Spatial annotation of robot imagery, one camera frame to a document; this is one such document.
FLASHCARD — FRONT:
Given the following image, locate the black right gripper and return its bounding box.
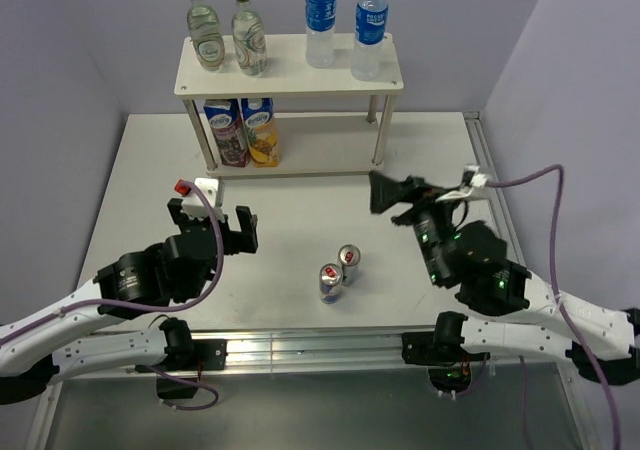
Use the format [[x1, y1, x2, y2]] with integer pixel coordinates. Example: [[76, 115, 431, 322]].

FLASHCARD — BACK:
[[365, 169, 463, 284]]

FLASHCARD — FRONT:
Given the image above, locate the silver blue energy drink can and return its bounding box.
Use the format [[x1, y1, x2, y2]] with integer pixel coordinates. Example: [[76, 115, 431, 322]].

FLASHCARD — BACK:
[[338, 244, 361, 286]]

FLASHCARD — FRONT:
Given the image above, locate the water bottle blue label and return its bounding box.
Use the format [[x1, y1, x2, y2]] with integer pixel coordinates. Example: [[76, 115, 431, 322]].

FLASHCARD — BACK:
[[305, 0, 337, 68], [351, 0, 389, 81]]

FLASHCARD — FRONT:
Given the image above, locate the glass soda bottle green cap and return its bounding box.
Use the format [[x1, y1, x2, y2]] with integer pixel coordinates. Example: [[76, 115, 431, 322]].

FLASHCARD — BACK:
[[187, 0, 226, 71]]

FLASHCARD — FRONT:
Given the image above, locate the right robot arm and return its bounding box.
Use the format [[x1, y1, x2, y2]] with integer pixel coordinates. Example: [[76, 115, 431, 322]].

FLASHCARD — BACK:
[[369, 165, 639, 386]]

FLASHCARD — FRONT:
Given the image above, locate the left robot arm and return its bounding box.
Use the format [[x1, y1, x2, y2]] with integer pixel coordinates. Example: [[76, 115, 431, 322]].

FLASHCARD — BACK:
[[1, 198, 258, 405]]

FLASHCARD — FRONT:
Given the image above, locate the white two-tier shelf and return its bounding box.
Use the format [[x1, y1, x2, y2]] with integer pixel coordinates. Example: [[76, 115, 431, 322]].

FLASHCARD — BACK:
[[174, 33, 404, 178]]

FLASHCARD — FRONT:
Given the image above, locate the purple grape juice carton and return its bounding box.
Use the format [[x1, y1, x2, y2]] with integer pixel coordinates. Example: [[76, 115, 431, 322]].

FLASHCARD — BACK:
[[203, 99, 250, 167]]

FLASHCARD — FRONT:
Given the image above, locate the yellow pineapple juice carton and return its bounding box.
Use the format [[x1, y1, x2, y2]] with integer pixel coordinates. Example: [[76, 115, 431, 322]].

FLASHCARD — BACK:
[[241, 98, 280, 167]]

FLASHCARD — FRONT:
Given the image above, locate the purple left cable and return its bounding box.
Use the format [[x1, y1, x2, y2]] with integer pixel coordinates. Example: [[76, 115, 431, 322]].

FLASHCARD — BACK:
[[0, 184, 225, 411]]

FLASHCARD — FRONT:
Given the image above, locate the purple cable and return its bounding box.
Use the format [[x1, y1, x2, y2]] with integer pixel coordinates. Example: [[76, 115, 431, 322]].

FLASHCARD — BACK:
[[487, 164, 622, 450], [0, 184, 225, 411]]

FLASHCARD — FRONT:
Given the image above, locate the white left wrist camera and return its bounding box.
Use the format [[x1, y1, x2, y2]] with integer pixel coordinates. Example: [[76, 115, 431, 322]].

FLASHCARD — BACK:
[[174, 178, 225, 221]]

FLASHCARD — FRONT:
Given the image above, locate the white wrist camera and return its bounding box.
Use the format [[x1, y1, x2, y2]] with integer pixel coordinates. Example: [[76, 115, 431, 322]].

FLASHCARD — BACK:
[[435, 165, 492, 203], [174, 178, 225, 221]]

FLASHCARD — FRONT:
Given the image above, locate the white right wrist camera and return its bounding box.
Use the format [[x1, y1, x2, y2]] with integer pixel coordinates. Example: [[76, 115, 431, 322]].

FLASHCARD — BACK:
[[435, 165, 492, 203]]

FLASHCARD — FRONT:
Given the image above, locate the aluminium side rail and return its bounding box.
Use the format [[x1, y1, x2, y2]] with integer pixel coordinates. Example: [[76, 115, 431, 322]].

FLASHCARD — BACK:
[[463, 111, 526, 266]]

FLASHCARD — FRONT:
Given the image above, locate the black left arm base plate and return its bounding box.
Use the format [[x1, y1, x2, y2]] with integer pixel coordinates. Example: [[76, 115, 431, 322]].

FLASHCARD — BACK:
[[155, 339, 227, 373]]

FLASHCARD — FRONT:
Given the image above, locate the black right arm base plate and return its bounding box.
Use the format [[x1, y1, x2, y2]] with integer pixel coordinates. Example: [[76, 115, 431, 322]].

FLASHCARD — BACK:
[[401, 331, 489, 366]]

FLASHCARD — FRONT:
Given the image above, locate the aluminium mounting rail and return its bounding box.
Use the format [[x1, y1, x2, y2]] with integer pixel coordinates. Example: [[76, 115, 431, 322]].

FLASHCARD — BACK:
[[47, 322, 574, 380]]

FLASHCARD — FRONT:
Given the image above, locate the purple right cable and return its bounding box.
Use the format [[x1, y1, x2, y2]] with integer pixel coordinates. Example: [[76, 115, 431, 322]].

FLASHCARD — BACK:
[[487, 164, 622, 450]]

